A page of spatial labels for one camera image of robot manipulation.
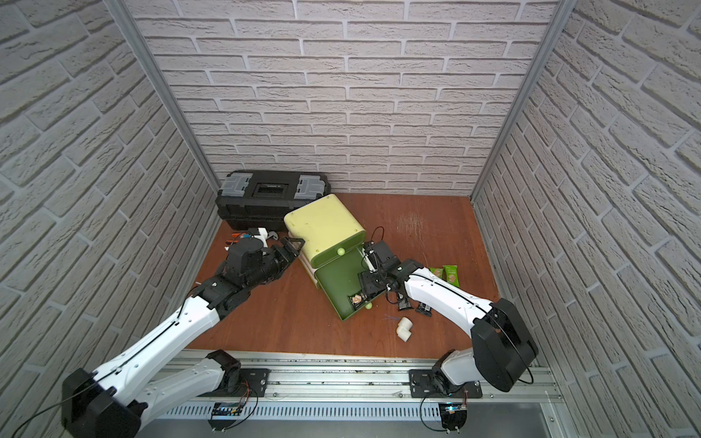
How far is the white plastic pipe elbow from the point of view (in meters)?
0.82

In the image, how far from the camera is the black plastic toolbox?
3.17ft

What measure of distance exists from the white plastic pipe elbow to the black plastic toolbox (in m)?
0.52
